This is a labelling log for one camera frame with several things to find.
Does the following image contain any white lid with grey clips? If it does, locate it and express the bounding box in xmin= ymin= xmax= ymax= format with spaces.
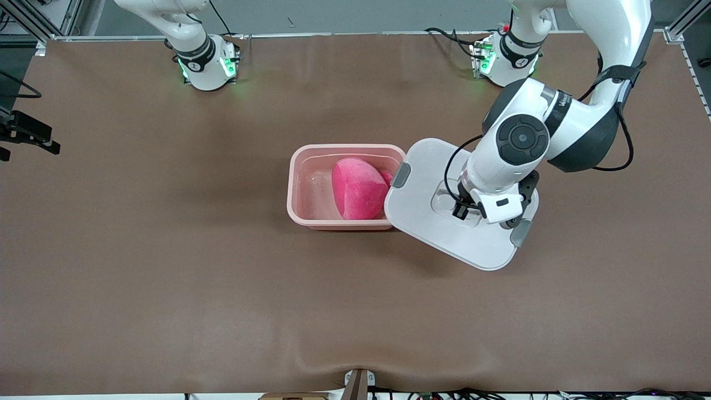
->
xmin=384 ymin=138 xmax=539 ymax=272

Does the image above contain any black right base cable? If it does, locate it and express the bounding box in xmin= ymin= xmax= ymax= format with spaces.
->
xmin=208 ymin=0 xmax=237 ymax=37

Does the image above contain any black left base cable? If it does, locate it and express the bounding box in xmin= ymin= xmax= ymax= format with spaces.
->
xmin=425 ymin=27 xmax=489 ymax=59

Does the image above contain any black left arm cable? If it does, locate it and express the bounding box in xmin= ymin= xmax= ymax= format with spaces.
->
xmin=444 ymin=53 xmax=637 ymax=209

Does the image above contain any aluminium frame strut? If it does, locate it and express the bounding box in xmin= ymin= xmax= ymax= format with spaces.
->
xmin=664 ymin=0 xmax=711 ymax=44
xmin=0 ymin=0 xmax=51 ymax=56
xmin=58 ymin=0 xmax=85 ymax=38

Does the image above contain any short dotted table edge rail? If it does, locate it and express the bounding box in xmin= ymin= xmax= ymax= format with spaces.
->
xmin=679 ymin=40 xmax=711 ymax=120

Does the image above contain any pink plastic box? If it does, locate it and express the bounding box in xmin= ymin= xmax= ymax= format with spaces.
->
xmin=287 ymin=144 xmax=407 ymax=231

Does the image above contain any pink plush toy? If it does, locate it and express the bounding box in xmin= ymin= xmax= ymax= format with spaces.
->
xmin=332 ymin=157 xmax=394 ymax=221

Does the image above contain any brown post with bracket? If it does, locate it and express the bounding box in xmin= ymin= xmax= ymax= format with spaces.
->
xmin=343 ymin=368 xmax=377 ymax=400

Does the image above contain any black base cable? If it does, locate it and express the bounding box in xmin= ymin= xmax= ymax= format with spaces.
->
xmin=208 ymin=0 xmax=237 ymax=37
xmin=425 ymin=27 xmax=489 ymax=59

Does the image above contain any brown table mat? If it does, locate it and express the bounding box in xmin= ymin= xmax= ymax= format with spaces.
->
xmin=0 ymin=32 xmax=711 ymax=396

